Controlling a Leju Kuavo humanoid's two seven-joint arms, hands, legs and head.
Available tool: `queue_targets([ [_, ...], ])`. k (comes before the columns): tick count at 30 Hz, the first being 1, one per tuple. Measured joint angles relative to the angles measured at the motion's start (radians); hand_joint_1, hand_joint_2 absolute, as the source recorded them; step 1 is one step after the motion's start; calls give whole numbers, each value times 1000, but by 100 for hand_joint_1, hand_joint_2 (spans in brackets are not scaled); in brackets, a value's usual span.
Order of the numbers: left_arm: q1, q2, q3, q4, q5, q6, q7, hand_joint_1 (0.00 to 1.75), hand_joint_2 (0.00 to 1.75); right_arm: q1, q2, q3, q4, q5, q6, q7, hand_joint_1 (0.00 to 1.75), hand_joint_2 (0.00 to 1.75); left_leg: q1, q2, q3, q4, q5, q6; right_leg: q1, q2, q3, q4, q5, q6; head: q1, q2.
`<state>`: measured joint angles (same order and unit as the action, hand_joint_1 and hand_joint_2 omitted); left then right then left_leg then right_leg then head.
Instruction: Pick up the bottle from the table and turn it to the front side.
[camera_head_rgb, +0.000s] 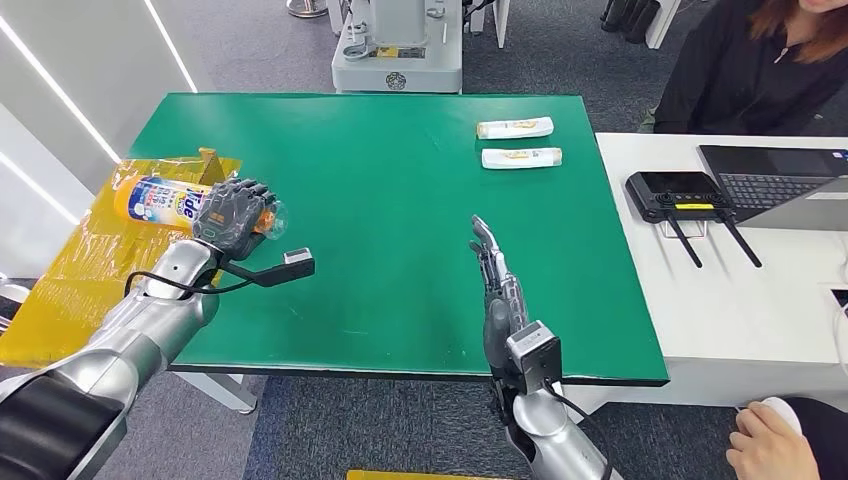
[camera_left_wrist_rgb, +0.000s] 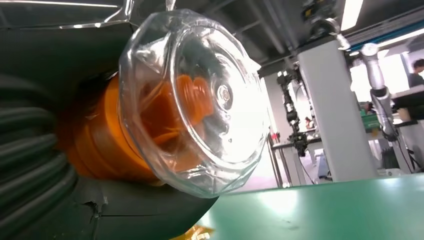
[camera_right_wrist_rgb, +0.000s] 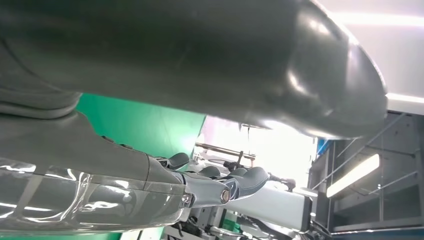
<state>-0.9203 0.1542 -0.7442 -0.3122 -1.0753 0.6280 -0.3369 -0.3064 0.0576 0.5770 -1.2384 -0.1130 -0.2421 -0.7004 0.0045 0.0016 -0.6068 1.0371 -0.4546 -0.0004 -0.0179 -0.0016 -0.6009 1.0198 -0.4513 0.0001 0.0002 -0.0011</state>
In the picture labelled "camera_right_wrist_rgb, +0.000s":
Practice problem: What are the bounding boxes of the grey machine with column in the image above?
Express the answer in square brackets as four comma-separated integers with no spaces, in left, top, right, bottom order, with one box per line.
[225,183,314,233]

